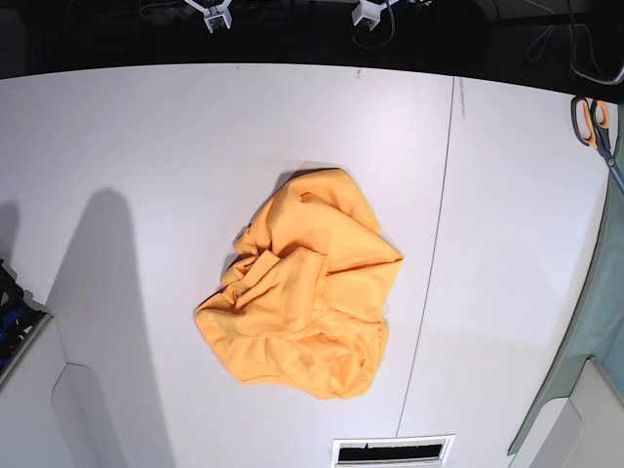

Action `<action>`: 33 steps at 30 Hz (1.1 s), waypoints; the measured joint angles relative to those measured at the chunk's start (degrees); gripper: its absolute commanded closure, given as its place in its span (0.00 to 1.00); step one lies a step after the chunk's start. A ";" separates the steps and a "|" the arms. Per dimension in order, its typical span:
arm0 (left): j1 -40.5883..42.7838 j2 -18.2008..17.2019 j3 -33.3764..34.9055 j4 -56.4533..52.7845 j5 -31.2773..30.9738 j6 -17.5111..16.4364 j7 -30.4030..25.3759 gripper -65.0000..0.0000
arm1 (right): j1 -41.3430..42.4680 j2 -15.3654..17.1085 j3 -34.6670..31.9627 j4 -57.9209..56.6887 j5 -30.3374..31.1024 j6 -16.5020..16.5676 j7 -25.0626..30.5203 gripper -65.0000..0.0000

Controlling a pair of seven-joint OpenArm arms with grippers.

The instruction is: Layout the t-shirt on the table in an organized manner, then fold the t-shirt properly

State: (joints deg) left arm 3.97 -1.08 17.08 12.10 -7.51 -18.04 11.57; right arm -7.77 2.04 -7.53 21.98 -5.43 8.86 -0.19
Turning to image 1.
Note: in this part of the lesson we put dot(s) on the orange t-shirt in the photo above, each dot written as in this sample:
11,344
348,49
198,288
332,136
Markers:
302,303

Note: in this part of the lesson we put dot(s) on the white table slot vent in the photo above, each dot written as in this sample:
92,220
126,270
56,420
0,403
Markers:
425,451

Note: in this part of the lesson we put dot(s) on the blue black clutter bin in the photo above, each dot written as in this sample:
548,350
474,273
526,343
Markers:
19,320

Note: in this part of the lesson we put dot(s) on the green cloth at right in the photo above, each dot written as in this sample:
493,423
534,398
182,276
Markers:
576,419

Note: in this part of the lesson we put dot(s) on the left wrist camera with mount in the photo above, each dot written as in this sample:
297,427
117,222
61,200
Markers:
369,12

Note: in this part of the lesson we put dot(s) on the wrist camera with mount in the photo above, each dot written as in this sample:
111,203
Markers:
369,12
216,14

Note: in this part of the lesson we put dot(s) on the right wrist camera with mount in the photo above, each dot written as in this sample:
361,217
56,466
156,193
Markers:
216,14

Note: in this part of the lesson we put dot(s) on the orange handled scissors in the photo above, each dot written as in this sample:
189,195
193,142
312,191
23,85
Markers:
590,123

